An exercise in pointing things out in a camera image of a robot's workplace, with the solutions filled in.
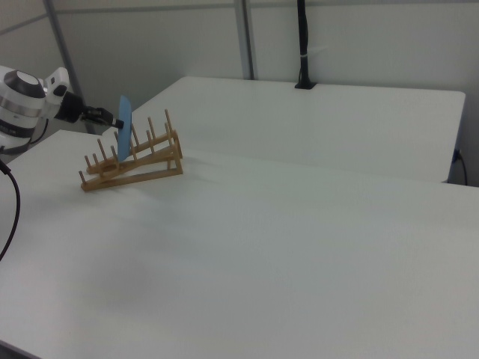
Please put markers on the black pole base plate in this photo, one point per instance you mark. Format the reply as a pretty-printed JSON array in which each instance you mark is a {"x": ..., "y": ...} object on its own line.
[{"x": 305, "y": 86}]

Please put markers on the wooden plate rack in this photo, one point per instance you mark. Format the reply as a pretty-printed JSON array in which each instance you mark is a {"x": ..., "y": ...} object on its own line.
[{"x": 131, "y": 174}]

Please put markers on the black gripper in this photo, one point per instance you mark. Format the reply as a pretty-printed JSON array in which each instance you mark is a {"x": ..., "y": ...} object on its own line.
[{"x": 73, "y": 108}]

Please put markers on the black camera pole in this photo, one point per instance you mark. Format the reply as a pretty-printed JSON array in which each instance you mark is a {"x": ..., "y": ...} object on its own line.
[{"x": 303, "y": 41}]

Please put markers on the white zip tie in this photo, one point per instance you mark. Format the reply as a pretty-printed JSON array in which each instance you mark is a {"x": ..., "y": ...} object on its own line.
[{"x": 312, "y": 52}]

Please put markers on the grey aluminium frame post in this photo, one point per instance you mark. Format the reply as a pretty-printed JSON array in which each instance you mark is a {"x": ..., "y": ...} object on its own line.
[
  {"x": 246, "y": 37},
  {"x": 67, "y": 60}
]

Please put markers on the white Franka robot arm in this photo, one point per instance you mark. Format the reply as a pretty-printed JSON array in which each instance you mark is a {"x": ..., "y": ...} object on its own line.
[{"x": 20, "y": 104}]

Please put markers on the light blue plate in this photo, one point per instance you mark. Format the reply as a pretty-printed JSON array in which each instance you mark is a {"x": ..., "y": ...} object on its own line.
[{"x": 124, "y": 131}]

